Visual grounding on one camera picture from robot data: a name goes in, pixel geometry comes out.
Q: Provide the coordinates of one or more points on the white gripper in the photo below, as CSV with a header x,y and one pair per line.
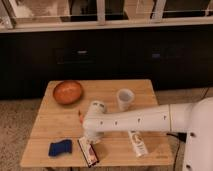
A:
x,y
93,137

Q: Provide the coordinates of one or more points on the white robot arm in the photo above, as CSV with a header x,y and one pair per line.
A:
x,y
194,119

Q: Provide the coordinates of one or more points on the orange toy carrot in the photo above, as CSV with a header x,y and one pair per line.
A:
x,y
81,117

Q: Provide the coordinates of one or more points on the blue sponge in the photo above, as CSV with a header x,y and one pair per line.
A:
x,y
57,148

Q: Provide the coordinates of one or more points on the white tube bottle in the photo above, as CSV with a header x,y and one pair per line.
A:
x,y
138,143

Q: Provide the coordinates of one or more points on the clear plastic cup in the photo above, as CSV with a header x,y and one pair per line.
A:
x,y
124,98

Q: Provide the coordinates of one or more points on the orange bowl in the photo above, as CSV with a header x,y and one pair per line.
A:
x,y
67,92

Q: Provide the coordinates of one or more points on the dark cabinet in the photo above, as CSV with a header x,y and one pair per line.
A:
x,y
171,57

